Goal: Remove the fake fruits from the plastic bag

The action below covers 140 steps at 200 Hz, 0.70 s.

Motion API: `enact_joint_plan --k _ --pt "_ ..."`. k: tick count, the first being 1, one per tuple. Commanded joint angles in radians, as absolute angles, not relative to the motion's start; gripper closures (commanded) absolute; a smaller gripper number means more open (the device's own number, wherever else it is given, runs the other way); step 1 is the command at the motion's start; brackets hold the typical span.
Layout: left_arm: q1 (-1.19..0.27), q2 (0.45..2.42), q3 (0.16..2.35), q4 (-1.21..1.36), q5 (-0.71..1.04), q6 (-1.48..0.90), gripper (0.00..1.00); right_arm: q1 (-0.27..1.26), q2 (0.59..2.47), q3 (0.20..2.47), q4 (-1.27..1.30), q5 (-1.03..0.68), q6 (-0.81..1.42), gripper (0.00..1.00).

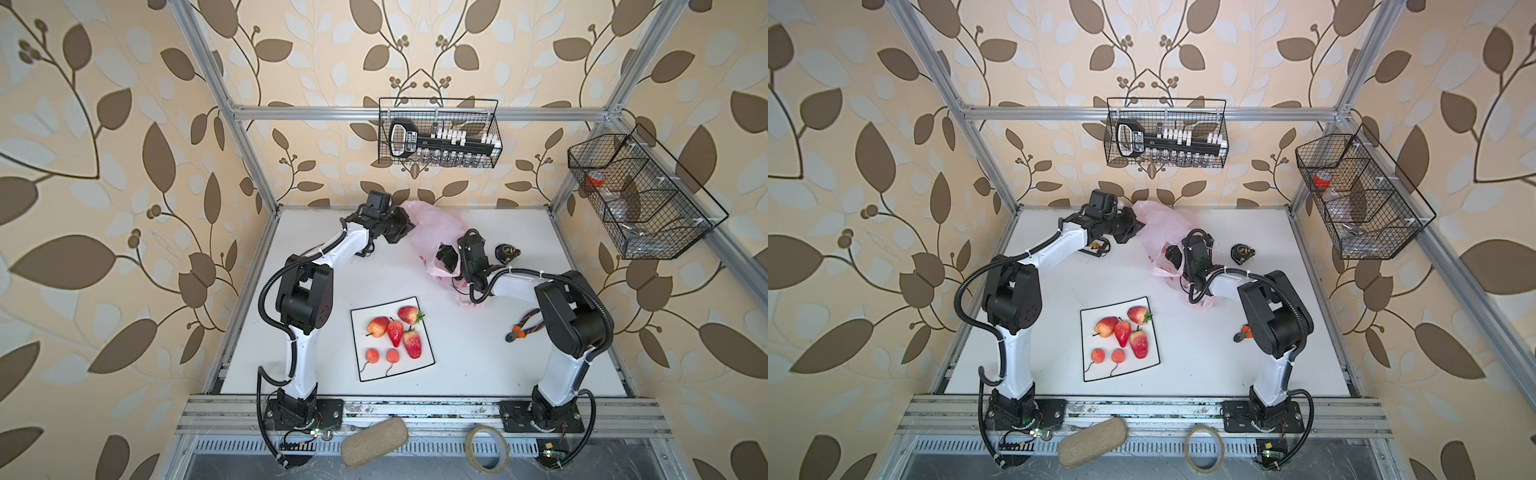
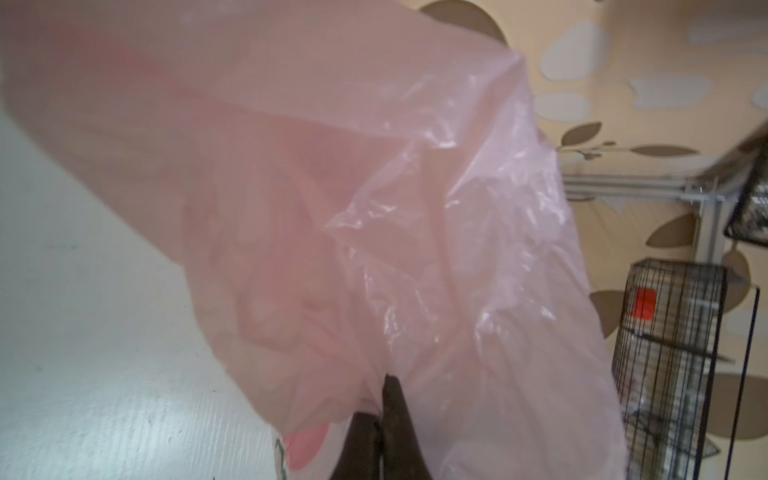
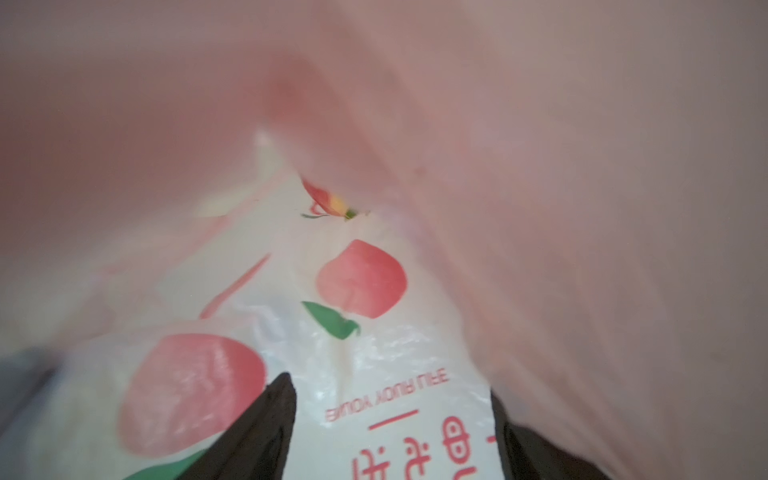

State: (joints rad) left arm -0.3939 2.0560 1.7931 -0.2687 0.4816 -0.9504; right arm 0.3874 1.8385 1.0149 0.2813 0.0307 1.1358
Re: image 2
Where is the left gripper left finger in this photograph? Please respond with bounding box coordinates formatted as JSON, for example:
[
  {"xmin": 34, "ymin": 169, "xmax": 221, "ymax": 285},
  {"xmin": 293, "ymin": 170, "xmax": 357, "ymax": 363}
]
[{"xmin": 330, "ymin": 412, "xmax": 382, "ymax": 480}]

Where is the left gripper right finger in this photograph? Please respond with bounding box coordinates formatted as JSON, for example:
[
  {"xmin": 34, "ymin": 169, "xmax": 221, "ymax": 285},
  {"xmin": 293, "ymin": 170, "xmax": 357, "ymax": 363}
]
[{"xmin": 381, "ymin": 375, "xmax": 432, "ymax": 480}]

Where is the pink plastic fruit-print bag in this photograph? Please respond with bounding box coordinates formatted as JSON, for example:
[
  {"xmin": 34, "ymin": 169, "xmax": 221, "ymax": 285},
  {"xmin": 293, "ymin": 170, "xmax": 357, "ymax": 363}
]
[{"xmin": 1, "ymin": 1, "xmax": 627, "ymax": 479}]

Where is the red-capped item in basket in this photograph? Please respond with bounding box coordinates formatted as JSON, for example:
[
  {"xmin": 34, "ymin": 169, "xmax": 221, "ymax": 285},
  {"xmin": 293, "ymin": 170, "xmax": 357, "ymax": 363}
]
[{"xmin": 630, "ymin": 286, "xmax": 657, "ymax": 321}]

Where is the right black wire basket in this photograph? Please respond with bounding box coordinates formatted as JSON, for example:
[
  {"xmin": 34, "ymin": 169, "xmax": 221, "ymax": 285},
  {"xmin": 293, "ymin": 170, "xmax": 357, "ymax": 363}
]
[{"xmin": 612, "ymin": 258, "xmax": 760, "ymax": 479}]

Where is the black wire basket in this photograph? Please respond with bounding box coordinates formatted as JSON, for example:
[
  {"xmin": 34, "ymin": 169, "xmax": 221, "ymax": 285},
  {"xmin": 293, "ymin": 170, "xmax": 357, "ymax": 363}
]
[
  {"xmin": 724, "ymin": 134, "xmax": 767, "ymax": 248},
  {"xmin": 612, "ymin": 258, "xmax": 760, "ymax": 479}
]

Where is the back black wire basket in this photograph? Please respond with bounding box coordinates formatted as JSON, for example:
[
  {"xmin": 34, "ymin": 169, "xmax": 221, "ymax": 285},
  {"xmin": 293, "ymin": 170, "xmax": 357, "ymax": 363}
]
[{"xmin": 724, "ymin": 134, "xmax": 767, "ymax": 248}]

